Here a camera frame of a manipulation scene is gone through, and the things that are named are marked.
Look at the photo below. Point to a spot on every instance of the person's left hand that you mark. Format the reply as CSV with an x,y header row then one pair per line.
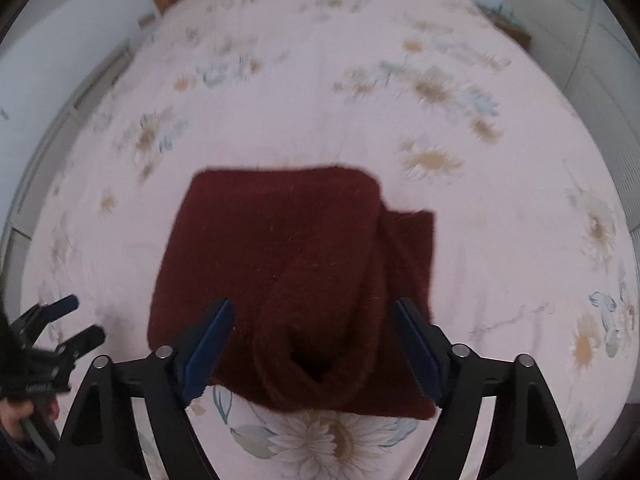
x,y
13,414

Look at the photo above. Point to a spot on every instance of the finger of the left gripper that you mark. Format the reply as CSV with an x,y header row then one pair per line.
x,y
50,313
80,344

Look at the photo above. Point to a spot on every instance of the pink floral bed cover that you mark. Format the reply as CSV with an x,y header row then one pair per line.
x,y
103,128

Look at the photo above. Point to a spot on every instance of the wooden nightstand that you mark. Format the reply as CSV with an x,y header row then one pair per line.
x,y
509,27

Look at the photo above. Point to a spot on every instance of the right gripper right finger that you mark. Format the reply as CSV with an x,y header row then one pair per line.
x,y
527,438

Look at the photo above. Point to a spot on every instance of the dark red knitted sweater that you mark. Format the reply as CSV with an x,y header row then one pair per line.
x,y
313,262

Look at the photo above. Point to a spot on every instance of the wall switch plate left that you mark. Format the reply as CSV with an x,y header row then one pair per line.
x,y
146,20

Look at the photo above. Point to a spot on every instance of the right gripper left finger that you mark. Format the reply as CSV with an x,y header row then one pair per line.
x,y
100,437

